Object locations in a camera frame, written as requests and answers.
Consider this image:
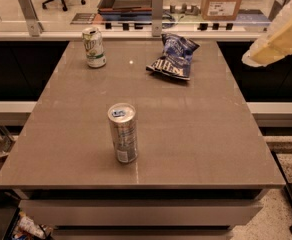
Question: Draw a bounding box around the pale translucent gripper finger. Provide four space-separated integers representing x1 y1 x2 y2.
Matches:
241 0 292 68

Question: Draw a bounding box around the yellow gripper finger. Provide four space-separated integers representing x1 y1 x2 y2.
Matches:
249 4 292 66

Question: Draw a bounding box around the green white 7up can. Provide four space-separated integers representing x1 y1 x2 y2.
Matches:
82 27 106 68

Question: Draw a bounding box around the tall silver energy drink can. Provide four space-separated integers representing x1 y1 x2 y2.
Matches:
108 103 138 164

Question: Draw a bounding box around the cardboard box with label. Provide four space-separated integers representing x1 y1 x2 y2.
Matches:
200 0 242 21

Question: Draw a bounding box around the blue chip bag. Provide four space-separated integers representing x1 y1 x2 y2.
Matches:
146 33 200 80

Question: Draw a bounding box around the white table drawer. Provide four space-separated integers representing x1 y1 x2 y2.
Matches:
20 200 262 227

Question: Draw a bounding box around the trash bin with wrappers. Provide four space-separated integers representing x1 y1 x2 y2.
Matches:
4 210 53 240

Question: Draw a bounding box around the middle metal glass bracket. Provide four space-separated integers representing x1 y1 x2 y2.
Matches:
151 0 163 37

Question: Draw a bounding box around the metal glass bracket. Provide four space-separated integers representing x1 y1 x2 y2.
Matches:
18 0 43 37
151 0 163 37

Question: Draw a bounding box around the left metal glass bracket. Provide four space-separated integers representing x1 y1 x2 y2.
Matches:
18 0 43 37

